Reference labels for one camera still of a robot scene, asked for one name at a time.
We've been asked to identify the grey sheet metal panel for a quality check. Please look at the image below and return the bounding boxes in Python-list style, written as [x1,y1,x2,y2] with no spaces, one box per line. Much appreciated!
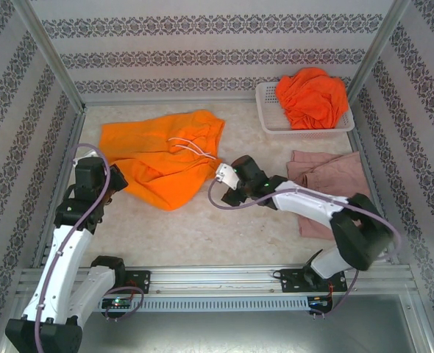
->
[0,293,434,353]

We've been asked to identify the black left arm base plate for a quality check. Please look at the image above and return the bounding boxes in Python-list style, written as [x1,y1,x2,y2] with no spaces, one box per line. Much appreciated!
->
[121,270,152,295]

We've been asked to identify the grey slotted cable duct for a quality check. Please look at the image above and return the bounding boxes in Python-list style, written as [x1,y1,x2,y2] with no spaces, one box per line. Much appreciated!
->
[91,296,310,313]

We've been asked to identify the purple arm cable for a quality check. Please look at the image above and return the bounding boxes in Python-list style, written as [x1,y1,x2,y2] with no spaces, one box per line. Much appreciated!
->
[32,143,145,353]
[207,178,402,319]

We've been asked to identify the white plastic perforated basket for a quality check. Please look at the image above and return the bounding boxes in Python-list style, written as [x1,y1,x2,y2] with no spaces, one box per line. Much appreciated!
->
[255,81,356,135]

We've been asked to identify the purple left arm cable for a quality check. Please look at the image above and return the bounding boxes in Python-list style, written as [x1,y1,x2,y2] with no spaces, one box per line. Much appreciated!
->
[32,143,145,353]

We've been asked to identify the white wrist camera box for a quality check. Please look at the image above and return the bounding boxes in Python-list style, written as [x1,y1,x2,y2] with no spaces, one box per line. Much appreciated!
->
[215,163,240,190]
[73,148,97,163]

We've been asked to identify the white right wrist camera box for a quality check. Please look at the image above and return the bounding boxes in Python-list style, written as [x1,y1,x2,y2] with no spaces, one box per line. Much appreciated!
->
[215,163,240,190]

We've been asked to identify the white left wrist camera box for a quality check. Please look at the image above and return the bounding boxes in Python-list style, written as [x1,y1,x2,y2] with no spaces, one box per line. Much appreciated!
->
[73,148,97,163]

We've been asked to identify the aluminium mounting rail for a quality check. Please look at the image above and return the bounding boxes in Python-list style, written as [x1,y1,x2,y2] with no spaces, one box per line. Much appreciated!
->
[16,267,416,295]

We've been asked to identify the aluminium frame post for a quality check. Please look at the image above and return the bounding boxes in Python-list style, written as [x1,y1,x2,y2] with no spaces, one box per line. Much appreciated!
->
[13,0,88,115]
[345,0,411,100]

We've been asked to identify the pink shorts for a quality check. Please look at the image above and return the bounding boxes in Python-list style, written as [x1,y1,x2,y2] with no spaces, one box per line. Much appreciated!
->
[285,149,371,242]

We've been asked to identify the yellow-orange shorts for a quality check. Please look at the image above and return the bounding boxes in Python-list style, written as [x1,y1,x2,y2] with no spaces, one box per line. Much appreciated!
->
[99,109,226,212]

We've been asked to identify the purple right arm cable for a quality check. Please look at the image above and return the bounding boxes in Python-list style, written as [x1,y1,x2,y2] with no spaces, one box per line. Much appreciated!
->
[207,178,402,319]

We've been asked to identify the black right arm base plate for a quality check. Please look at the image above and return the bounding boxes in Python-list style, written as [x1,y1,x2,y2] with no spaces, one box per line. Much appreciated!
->
[279,268,347,294]

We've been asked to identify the small controller circuit board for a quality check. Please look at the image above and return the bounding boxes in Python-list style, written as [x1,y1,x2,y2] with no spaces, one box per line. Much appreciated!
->
[102,297,134,309]
[308,296,334,308]

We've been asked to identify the red-orange shorts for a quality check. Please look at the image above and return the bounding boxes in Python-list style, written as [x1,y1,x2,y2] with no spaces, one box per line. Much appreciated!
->
[274,68,349,131]

